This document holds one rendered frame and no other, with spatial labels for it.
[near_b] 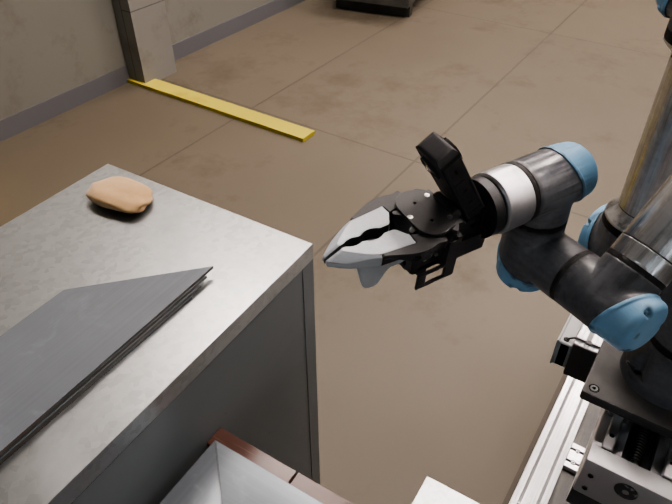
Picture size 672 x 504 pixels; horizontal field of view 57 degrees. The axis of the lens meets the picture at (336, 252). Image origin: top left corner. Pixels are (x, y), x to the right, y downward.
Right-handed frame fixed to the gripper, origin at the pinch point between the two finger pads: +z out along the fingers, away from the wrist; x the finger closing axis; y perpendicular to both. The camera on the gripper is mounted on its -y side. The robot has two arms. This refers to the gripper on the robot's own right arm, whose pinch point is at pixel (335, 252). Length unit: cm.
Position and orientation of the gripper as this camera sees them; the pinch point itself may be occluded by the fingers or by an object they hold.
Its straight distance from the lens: 61.3
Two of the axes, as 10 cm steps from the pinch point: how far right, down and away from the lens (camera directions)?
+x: -5.1, -6.4, 5.8
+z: -8.6, 3.4, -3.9
